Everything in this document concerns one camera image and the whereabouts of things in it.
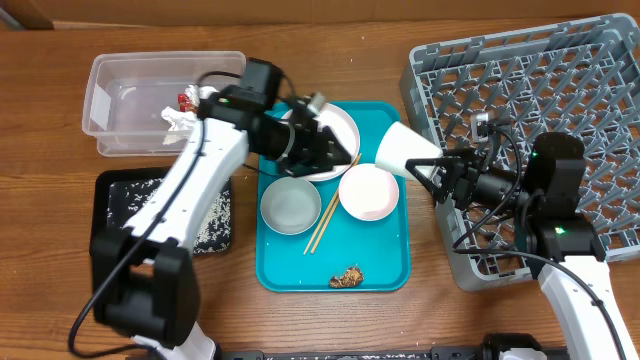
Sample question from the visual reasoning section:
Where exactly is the white cup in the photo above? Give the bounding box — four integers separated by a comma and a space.
375, 122, 443, 180

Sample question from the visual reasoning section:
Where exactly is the grey bowl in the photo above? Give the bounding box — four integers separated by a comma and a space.
259, 177, 322, 235

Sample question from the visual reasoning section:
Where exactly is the white bowl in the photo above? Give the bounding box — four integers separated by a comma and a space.
338, 163, 400, 222

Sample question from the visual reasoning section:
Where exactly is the white rice pile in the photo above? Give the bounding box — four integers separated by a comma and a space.
105, 178, 232, 255

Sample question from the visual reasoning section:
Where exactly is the white tissue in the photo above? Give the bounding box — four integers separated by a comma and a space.
184, 85, 218, 105
161, 107, 197, 145

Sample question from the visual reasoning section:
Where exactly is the brown food scrap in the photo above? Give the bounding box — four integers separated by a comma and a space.
329, 267, 364, 289

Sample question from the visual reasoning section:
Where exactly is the red snack wrapper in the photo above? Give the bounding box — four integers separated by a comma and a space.
178, 93, 197, 113

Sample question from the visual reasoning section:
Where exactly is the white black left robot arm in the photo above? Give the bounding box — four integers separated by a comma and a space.
68, 58, 352, 359

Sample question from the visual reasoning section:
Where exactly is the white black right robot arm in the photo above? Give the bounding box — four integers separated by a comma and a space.
404, 119, 639, 359

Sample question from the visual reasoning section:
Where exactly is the grey dishwasher rack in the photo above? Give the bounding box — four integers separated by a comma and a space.
400, 14, 639, 262

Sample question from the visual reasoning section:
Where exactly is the white round plate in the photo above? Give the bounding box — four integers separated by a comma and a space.
275, 104, 360, 182

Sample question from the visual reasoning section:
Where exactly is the wooden chopstick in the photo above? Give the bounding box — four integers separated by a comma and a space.
303, 152, 361, 255
309, 154, 363, 255

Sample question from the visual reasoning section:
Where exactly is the teal serving tray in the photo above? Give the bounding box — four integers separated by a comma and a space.
256, 101, 411, 292

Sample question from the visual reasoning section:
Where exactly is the clear plastic bin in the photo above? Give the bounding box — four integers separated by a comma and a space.
82, 51, 246, 157

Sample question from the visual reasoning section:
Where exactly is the black plastic tray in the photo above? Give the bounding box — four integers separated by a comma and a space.
89, 165, 233, 261

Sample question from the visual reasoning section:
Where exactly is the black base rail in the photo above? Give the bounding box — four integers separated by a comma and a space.
214, 346, 487, 360

